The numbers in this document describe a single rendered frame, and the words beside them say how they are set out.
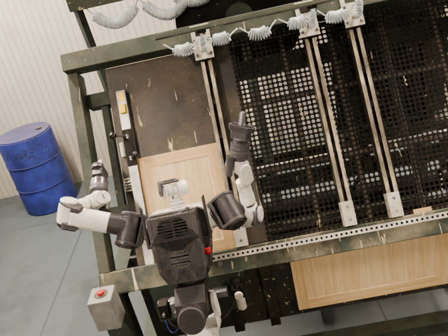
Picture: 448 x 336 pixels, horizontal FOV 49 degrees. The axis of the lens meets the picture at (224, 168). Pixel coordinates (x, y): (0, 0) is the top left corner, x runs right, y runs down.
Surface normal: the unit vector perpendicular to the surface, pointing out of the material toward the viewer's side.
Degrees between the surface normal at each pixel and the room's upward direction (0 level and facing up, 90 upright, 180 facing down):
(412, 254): 90
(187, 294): 22
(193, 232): 67
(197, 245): 82
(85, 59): 57
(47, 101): 90
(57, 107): 90
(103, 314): 90
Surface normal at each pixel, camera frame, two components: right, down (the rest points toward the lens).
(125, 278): -0.09, -0.10
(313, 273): 0.03, 0.44
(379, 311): -0.21, -0.88
